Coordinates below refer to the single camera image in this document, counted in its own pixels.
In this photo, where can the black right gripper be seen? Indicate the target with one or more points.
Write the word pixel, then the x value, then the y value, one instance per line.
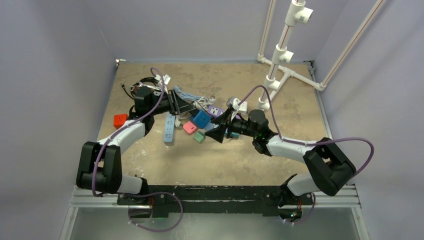
pixel 228 125

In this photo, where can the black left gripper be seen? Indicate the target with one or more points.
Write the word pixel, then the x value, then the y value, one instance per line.
pixel 177 105

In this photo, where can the purple power strip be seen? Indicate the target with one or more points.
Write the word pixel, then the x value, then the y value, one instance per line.
pixel 215 111

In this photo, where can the blue block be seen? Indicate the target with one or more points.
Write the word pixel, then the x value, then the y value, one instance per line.
pixel 201 119

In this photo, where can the green block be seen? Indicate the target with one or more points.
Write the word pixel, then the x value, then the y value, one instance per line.
pixel 199 137

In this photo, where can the white cube power socket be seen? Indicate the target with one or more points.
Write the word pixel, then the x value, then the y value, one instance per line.
pixel 242 107

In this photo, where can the red cube socket adapter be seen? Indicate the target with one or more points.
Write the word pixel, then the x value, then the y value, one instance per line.
pixel 119 120

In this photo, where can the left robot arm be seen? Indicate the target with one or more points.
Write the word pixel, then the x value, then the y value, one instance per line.
pixel 100 164

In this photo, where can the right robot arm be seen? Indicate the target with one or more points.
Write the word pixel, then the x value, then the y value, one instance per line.
pixel 329 169

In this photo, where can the light blue small adapter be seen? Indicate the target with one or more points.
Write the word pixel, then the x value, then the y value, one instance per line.
pixel 209 127

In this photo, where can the teal power strip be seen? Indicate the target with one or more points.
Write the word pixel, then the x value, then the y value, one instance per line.
pixel 234 135

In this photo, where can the light blue power strip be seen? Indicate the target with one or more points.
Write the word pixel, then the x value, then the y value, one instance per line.
pixel 169 129

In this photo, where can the pink cube adapter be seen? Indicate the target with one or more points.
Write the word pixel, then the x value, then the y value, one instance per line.
pixel 189 127

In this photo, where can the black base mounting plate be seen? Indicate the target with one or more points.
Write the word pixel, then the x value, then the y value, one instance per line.
pixel 268 201

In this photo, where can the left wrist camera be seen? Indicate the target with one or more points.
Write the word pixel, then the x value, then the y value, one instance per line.
pixel 162 81

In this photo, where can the red handled adjustable wrench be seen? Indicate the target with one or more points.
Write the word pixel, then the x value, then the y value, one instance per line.
pixel 138 85

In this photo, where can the white PVC pipe frame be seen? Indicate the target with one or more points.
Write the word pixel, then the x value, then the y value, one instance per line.
pixel 278 74

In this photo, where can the aluminium frame rail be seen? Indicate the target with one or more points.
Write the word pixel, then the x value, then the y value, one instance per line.
pixel 101 218

